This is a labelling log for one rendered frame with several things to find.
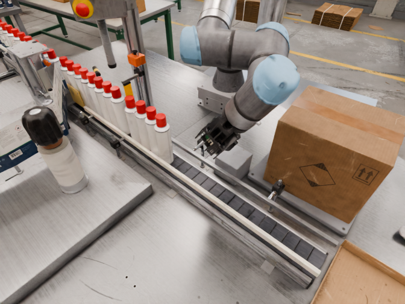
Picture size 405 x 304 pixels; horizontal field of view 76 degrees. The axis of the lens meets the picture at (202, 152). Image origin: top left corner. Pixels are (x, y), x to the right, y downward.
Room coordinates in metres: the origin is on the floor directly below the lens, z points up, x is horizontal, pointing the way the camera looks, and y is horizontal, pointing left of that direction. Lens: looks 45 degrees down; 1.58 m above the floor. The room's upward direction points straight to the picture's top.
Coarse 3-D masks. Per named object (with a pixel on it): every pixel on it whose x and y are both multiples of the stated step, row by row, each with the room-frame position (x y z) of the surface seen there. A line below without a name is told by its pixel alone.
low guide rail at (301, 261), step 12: (84, 108) 0.94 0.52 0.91; (120, 132) 0.77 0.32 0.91; (132, 144) 0.72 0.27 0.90; (156, 156) 0.64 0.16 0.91; (168, 168) 0.59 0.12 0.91; (204, 192) 0.48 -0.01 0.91; (216, 204) 0.45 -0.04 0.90; (240, 216) 0.40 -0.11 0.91; (252, 228) 0.37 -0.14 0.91; (276, 240) 0.33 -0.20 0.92; (288, 252) 0.29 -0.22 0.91; (300, 264) 0.27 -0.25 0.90
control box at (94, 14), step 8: (72, 0) 0.88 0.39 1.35; (80, 0) 0.89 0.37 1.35; (88, 0) 0.89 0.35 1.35; (96, 0) 0.90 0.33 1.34; (104, 0) 0.90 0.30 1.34; (112, 0) 0.91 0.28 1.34; (120, 0) 0.91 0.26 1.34; (72, 8) 0.89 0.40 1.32; (96, 8) 0.90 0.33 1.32; (104, 8) 0.90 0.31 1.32; (112, 8) 0.91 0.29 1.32; (120, 8) 0.91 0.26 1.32; (80, 16) 0.88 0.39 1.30; (88, 16) 0.89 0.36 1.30; (96, 16) 0.89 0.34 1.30; (104, 16) 0.90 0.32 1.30; (112, 16) 0.91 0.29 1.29; (120, 16) 0.91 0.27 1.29
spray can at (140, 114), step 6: (138, 102) 0.73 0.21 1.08; (144, 102) 0.73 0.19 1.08; (138, 108) 0.71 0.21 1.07; (144, 108) 0.72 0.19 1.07; (138, 114) 0.71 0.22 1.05; (144, 114) 0.71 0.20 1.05; (138, 120) 0.70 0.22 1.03; (144, 120) 0.70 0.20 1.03; (138, 126) 0.71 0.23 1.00; (144, 126) 0.70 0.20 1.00; (144, 132) 0.70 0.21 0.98; (144, 138) 0.70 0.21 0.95; (144, 144) 0.70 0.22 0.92; (150, 150) 0.70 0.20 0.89
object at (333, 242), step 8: (176, 144) 0.66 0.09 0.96; (192, 152) 0.62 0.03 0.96; (200, 160) 0.59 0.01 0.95; (208, 160) 0.58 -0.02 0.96; (216, 168) 0.54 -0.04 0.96; (224, 176) 0.52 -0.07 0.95; (232, 176) 0.51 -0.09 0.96; (240, 184) 0.48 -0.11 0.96; (256, 192) 0.45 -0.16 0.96; (264, 200) 0.43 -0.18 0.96; (280, 208) 0.40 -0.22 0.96; (288, 216) 0.38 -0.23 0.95; (296, 216) 0.37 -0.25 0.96; (304, 224) 0.35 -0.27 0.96; (312, 232) 0.33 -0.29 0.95; (320, 232) 0.33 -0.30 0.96; (328, 240) 0.30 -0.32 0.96
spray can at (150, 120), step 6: (150, 108) 0.70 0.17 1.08; (150, 114) 0.68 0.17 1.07; (156, 114) 0.69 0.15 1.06; (150, 120) 0.68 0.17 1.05; (150, 126) 0.67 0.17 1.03; (150, 132) 0.67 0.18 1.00; (150, 138) 0.67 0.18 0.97; (150, 144) 0.68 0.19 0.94; (156, 144) 0.67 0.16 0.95; (156, 150) 0.67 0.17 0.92
